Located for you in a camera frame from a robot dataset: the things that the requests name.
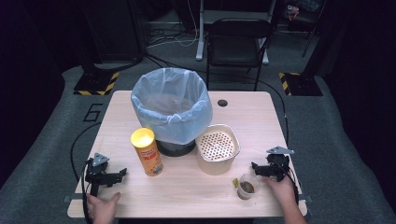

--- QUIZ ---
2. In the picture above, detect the black stand pole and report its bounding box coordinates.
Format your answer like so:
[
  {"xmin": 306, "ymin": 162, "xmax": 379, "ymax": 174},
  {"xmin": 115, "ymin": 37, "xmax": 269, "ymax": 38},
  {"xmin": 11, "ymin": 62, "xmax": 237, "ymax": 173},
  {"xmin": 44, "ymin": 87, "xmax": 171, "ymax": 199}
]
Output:
[
  {"xmin": 301, "ymin": 0, "xmax": 335, "ymax": 78},
  {"xmin": 76, "ymin": 0, "xmax": 148, "ymax": 73}
]

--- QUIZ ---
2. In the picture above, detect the black trash bin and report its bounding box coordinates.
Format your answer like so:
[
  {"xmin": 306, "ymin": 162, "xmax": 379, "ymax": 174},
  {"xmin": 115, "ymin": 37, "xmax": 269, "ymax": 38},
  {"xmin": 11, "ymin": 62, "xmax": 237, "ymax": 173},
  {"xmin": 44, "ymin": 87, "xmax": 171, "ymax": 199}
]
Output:
[{"xmin": 155, "ymin": 139, "xmax": 197, "ymax": 158}]

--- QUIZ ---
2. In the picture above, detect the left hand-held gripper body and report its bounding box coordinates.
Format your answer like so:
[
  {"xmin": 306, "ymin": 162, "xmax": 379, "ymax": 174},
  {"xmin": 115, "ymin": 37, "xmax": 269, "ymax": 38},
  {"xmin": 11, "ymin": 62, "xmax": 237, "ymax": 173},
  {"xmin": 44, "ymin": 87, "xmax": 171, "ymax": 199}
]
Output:
[{"xmin": 84, "ymin": 152, "xmax": 110, "ymax": 197}]

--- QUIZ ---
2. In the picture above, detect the clear plastic cup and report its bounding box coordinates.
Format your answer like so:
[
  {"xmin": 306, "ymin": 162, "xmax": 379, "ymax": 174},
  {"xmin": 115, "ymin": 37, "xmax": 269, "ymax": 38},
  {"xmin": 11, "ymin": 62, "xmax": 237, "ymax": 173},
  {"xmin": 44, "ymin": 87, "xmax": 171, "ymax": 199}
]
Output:
[{"xmin": 236, "ymin": 173, "xmax": 261, "ymax": 201}]

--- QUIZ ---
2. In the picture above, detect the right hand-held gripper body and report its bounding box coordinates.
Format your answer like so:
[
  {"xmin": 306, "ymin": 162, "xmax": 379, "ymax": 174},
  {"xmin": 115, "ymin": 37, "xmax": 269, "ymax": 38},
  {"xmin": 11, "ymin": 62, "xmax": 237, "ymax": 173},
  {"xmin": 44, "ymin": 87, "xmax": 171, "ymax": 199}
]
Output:
[{"xmin": 265, "ymin": 146, "xmax": 295, "ymax": 183}]

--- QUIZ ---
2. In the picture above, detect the black yellow striped base plate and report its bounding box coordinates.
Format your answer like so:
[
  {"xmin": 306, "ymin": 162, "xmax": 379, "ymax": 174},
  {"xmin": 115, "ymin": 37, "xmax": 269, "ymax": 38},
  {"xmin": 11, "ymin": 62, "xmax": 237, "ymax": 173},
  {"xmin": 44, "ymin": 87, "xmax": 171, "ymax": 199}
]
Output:
[
  {"xmin": 73, "ymin": 71, "xmax": 120, "ymax": 96},
  {"xmin": 277, "ymin": 71, "xmax": 324, "ymax": 97}
]

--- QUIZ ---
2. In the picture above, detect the person's right hand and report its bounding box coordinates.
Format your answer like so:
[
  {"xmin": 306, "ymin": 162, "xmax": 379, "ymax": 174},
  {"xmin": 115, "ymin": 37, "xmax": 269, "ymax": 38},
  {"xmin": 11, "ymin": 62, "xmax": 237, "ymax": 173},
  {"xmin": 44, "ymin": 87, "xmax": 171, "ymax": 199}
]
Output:
[{"xmin": 262, "ymin": 176, "xmax": 297, "ymax": 206}]

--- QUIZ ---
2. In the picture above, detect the beige container with strainer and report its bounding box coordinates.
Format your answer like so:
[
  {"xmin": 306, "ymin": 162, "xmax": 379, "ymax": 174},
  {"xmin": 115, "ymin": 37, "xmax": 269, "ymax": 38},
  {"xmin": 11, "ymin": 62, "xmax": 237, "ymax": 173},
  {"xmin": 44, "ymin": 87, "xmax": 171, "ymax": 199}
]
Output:
[{"xmin": 194, "ymin": 123, "xmax": 242, "ymax": 176}]

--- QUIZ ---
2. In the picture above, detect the black folding chair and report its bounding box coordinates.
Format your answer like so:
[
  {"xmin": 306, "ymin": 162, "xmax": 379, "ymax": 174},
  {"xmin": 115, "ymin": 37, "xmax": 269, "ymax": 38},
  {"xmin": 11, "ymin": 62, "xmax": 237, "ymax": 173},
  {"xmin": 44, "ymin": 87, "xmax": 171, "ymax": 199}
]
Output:
[{"xmin": 205, "ymin": 17, "xmax": 274, "ymax": 91}]

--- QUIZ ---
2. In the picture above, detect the light blue trash bag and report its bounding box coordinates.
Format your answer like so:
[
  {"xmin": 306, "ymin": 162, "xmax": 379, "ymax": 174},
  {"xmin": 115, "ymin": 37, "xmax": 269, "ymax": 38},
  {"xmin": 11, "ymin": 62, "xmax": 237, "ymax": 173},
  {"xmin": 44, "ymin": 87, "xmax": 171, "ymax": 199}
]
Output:
[{"xmin": 130, "ymin": 67, "xmax": 214, "ymax": 146}]

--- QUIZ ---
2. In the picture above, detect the person's left hand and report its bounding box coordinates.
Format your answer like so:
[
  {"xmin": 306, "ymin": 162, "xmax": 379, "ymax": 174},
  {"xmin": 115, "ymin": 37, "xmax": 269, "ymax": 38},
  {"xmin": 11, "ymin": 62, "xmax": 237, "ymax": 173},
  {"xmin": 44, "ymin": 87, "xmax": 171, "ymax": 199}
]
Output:
[{"xmin": 86, "ymin": 191, "xmax": 121, "ymax": 224}]

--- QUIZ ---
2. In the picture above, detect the white floor cable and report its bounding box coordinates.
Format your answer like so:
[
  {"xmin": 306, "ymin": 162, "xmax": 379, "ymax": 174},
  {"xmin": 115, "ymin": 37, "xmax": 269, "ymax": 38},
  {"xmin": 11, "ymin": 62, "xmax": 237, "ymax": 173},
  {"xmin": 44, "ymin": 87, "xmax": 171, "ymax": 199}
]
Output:
[{"xmin": 146, "ymin": 0, "xmax": 200, "ymax": 49}]

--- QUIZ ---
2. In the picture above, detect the yellow chips can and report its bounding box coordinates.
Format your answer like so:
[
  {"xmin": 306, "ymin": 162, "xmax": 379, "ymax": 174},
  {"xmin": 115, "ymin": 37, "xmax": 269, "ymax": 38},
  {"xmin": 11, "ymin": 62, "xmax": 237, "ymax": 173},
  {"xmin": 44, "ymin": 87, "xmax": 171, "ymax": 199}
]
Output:
[{"xmin": 130, "ymin": 127, "xmax": 164, "ymax": 177}]

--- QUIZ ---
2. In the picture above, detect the white desk frame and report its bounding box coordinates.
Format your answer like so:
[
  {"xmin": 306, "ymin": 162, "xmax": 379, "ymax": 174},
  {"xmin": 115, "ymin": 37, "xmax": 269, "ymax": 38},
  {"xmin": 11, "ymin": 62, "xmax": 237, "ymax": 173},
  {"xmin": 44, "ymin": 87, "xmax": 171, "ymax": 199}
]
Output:
[{"xmin": 195, "ymin": 0, "xmax": 278, "ymax": 65}]

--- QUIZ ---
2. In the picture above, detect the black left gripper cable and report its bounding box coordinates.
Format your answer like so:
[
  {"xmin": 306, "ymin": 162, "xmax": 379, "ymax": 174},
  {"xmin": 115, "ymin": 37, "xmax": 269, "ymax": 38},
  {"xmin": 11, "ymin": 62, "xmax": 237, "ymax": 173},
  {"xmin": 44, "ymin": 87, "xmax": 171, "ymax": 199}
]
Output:
[{"xmin": 69, "ymin": 121, "xmax": 103, "ymax": 224}]

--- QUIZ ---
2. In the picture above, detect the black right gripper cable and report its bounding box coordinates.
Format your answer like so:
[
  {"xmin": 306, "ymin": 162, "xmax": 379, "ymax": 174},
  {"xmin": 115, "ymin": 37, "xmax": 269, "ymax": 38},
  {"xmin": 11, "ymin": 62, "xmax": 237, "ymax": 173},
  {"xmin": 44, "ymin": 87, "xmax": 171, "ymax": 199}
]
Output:
[{"xmin": 274, "ymin": 157, "xmax": 301, "ymax": 206}]

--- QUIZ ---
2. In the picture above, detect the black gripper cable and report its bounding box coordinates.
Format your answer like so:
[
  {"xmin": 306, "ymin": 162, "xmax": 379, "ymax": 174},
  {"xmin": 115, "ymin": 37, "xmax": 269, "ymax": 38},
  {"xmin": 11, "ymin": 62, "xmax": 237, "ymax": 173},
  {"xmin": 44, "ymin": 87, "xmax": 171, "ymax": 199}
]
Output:
[
  {"xmin": 69, "ymin": 121, "xmax": 103, "ymax": 224},
  {"xmin": 274, "ymin": 157, "xmax": 301, "ymax": 206}
]

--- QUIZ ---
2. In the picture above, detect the wet tea leaves clump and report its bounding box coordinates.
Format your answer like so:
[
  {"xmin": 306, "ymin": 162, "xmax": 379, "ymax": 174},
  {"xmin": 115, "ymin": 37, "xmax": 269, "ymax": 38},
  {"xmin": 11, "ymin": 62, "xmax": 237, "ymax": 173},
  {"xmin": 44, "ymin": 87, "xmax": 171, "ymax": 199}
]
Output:
[{"xmin": 239, "ymin": 181, "xmax": 256, "ymax": 194}]

